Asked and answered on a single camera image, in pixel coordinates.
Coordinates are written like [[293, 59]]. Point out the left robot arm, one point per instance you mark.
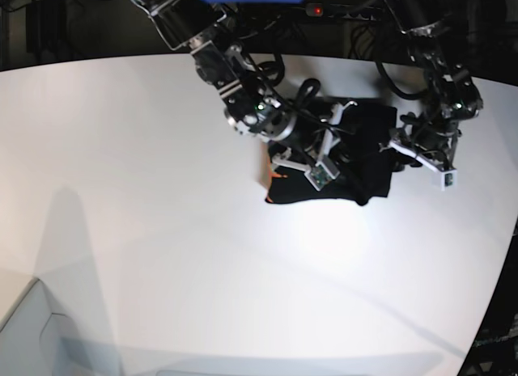
[[449, 97]]

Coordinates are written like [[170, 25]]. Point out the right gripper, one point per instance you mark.
[[289, 134]]

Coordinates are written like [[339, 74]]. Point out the grey plastic bin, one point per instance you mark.
[[37, 339]]

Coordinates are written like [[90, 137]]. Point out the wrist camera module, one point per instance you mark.
[[323, 173], [447, 179]]

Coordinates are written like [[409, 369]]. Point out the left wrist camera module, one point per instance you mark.
[[447, 179]]

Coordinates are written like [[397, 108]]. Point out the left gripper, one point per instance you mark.
[[434, 140]]

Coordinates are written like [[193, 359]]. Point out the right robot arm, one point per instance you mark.
[[247, 88]]

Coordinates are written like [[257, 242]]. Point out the black power strip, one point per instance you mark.
[[341, 12]]

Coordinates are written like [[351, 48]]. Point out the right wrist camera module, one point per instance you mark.
[[323, 173]]

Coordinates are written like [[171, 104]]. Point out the black t-shirt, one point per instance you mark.
[[364, 171]]

